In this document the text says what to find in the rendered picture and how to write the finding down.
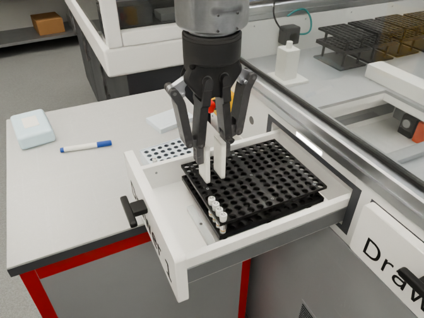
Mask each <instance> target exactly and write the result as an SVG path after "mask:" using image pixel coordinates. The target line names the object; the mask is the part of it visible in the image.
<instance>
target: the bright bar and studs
mask: <svg viewBox="0 0 424 318"><path fill-rule="evenodd" d="M187 212H188V214H189V215H190V217H191V218H192V220H193V222H194V224H195V226H196V227H197V229H198V230H199V233H200V234H201V236H202V238H203V239H204V241H205V242H206V245H211V244H213V243H216V242H215V240H214V238H213V236H212V235H211V234H210V232H209V230H208V228H207V227H206V225H205V224H204V222H203V220H202V219H201V217H200V215H199V213H198V212H197V210H196V209H195V207H194V205H190V206H187Z"/></svg>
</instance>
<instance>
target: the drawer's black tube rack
mask: <svg viewBox="0 0 424 318"><path fill-rule="evenodd" d="M265 144H267V145H265ZM257 146H260V147H257ZM250 148H253V149H250ZM278 149H281V150H278ZM242 150H245V151H242ZM261 150H263V151H261ZM254 151H255V152H257V153H253V152H254ZM236 152H237V153H236ZM245 154H249V155H245ZM238 156H241V157H238ZM286 156H289V157H286ZM228 159H231V160H228ZM210 160H213V161H210V183H205V181H204V180H203V178H202V177H201V176H200V174H199V169H196V168H199V165H198V164H197V163H196V161H193V162H190V164H191V165H192V166H191V167H193V169H194V170H195V171H196V173H197V174H198V176H199V177H200V178H201V180H202V181H203V183H204V184H205V186H206V187H207V188H206V189H207V190H209V192H210V193H211V194H212V196H214V197H215V200H216V201H218V202H219V204H220V207H222V208H223V212H225V213H226V214H227V217H228V219H229V220H230V223H229V224H227V228H226V233H224V234H221V233H220V229H219V228H217V227H216V223H214V222H213V217H210V216H209V209H208V208H207V207H206V205H205V203H204V202H203V200H202V199H201V197H200V196H199V194H198V193H197V191H196V190H195V188H194V186H193V185H192V184H191V182H190V180H189V179H188V177H187V175H183V176H182V181H183V183H184V184H185V186H186V187H187V189H188V191H189V192H190V193H191V196H192V197H193V198H194V200H195V202H196V203H197V205H198V206H199V208H200V210H201V211H202V213H203V215H204V216H205V218H206V219H207V221H208V223H209V224H210V226H211V227H212V229H213V231H214V232H215V233H216V236H217V237H218V238H219V240H221V239H223V240H224V239H227V237H229V236H232V235H235V234H237V233H240V232H243V231H245V230H248V229H250V228H254V227H256V226H259V225H262V224H264V223H269V222H271V221H272V220H275V219H278V218H281V217H283V216H286V215H289V214H291V213H294V212H296V211H300V210H301V209H305V208H310V207H311V206H313V205H315V204H318V203H321V202H323V201H324V197H323V196H322V195H321V194H320V193H319V191H321V190H324V189H327V185H325V183H323V182H322V181H321V180H320V179H319V178H318V177H316V176H315V175H314V174H313V173H312V172H311V171H310V170H309V169H308V168H307V167H306V166H305V165H303V164H302V163H301V162H300V161H299V160H297V159H296V158H295V157H294V156H293V155H292V154H291V153H290V152H289V151H288V150H287V149H285V148H284V147H283V146H282V145H281V144H280V143H279V142H277V140H275V139H271V140H269V141H265V142H262V143H257V144H253V145H250V146H246V147H243V148H239V149H237V150H232V151H230V155H229V156H227V157H226V164H225V178H224V179H221V178H220V176H219V175H218V174H217V173H216V171H215V170H214V165H213V164H212V163H214V156H211V157H210ZM290 160H294V161H290ZM193 164H197V165H193ZM296 165H299V166H296ZM300 169H304V170H300ZM304 173H308V174H304ZM309 177H312V178H313V179H310V178H309ZM313 181H316V182H318V183H314V182H313ZM318 186H322V187H318ZM206 189H204V190H206ZM202 191H203V190H202Z"/></svg>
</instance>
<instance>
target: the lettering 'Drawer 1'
mask: <svg viewBox="0 0 424 318"><path fill-rule="evenodd" d="M131 187H132V193H133V188H134V187H133V184H132V182H131ZM134 193H135V191H134ZM133 195H134V194H133ZM134 198H135V199H136V198H137V200H139V199H138V197H137V196H136V193H135V196H134ZM142 216H143V218H144V217H145V214H144V215H142ZM145 219H146V217H145ZM146 226H147V227H148V228H149V231H150V234H151V230H150V227H149V225H148V220H147V219H146ZM153 236H154V234H153V232H152V237H153ZM154 237H155V236H154ZM154 237H153V241H155V242H154V244H155V243H156V239H155V238H154ZM155 247H156V245H155ZM156 249H157V247H156ZM165 261H166V259H165ZM166 263H167V261H166ZM167 269H168V263H167ZM167 274H168V277H169V279H170V275H169V269H168V272H167ZM170 281H171V279H170ZM171 282H172V281H171Z"/></svg>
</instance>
